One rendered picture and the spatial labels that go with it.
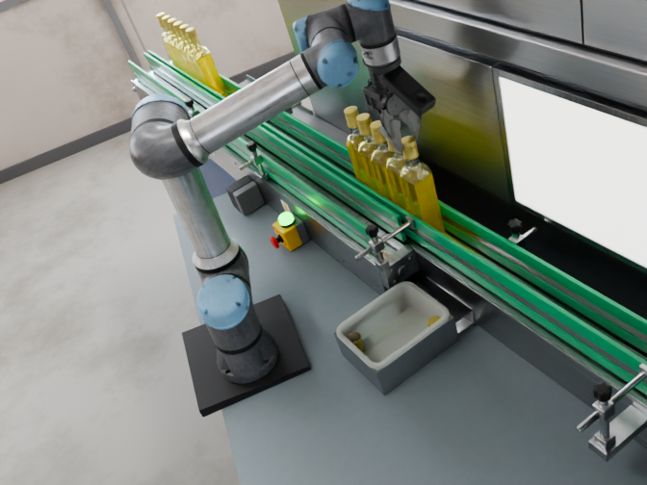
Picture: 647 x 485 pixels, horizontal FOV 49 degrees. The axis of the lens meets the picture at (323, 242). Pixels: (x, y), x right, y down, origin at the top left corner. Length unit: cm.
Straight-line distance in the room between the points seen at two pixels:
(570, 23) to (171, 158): 74
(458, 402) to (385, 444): 18
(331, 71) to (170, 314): 213
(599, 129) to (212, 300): 87
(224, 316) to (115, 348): 171
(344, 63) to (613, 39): 44
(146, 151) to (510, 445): 91
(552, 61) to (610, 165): 21
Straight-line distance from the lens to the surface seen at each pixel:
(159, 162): 138
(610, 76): 127
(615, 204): 141
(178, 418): 283
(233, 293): 161
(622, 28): 124
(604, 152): 135
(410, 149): 158
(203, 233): 163
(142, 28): 471
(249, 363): 169
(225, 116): 134
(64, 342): 347
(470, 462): 149
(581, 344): 144
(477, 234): 164
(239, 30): 480
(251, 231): 219
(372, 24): 144
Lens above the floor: 201
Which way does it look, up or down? 38 degrees down
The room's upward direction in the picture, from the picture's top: 20 degrees counter-clockwise
